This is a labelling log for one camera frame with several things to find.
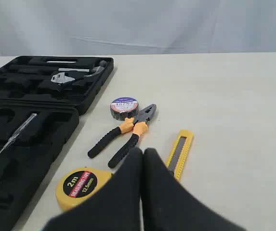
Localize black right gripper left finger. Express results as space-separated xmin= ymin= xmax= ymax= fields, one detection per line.
xmin=43 ymin=148 xmax=143 ymax=231

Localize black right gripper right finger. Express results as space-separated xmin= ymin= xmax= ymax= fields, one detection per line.
xmin=141 ymin=148 xmax=243 ymax=231

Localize yellow utility knife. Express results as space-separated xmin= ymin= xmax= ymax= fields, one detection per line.
xmin=165 ymin=129 xmax=194 ymax=181

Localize yellow measuring tape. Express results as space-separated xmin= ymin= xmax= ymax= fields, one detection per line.
xmin=55 ymin=167 xmax=113 ymax=211

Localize black electrical tape roll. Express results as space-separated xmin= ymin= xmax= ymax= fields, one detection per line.
xmin=110 ymin=97 xmax=139 ymax=121

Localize black plastic tool case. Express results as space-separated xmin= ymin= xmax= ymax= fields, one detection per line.
xmin=0 ymin=56 xmax=114 ymax=231

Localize silver adjustable wrench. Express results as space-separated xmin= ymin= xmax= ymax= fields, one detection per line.
xmin=51 ymin=71 xmax=76 ymax=85

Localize white backdrop curtain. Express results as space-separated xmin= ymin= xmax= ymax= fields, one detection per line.
xmin=0 ymin=0 xmax=276 ymax=56

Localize orange black handled pliers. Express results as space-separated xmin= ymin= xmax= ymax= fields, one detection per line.
xmin=88 ymin=104 xmax=157 ymax=168

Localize clear handled tester screwdriver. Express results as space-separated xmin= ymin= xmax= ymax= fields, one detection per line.
xmin=0 ymin=113 xmax=38 ymax=154

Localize black handled claw hammer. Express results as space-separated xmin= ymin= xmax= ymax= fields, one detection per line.
xmin=8 ymin=64 xmax=105 ymax=76

